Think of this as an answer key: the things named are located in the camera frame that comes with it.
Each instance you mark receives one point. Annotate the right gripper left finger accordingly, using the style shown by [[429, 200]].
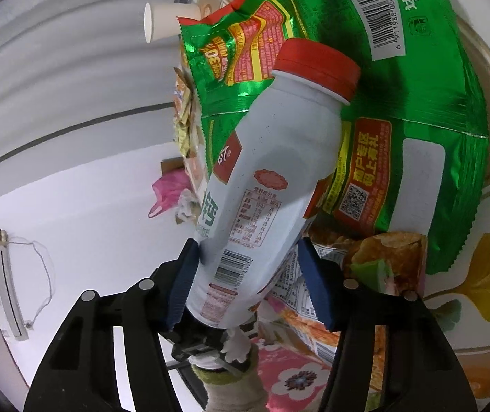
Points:
[[77, 372]]

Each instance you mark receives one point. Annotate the white strawberry yogurt bottle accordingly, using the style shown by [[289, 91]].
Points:
[[269, 181]]

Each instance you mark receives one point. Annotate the wall air conditioner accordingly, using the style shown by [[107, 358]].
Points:
[[12, 324]]

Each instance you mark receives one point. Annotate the grey curtain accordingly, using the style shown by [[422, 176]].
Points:
[[67, 62]]

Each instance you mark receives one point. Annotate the white paper cup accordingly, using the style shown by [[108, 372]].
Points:
[[162, 20]]

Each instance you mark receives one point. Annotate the green snack bag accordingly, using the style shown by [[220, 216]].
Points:
[[415, 137]]

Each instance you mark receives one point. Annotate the pink plastic bag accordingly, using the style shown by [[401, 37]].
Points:
[[168, 189]]

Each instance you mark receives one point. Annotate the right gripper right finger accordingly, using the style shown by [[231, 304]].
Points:
[[422, 372]]

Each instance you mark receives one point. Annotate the gold candy wrapper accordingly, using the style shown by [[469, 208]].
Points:
[[182, 103]]

